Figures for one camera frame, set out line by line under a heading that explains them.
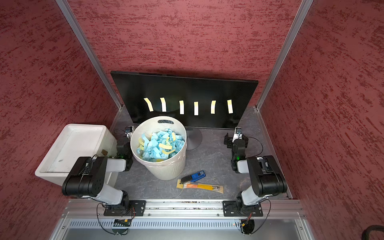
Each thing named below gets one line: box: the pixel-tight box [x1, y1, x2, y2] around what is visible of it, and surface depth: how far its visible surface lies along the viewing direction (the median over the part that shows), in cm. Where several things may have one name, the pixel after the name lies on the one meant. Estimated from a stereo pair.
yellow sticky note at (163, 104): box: [160, 97, 167, 112], surface depth 71 cm
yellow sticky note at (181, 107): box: [179, 100, 185, 115], surface depth 72 cm
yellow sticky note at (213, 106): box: [211, 100, 217, 114], surface depth 72 cm
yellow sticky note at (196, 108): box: [194, 101, 199, 116], surface depth 73 cm
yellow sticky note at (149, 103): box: [143, 97, 154, 112], surface depth 72 cm
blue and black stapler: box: [180, 171, 206, 184], surface depth 84 cm
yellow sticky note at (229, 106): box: [227, 99, 234, 114], surface depth 72 cm
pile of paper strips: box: [136, 128, 185, 162], surface depth 76 cm
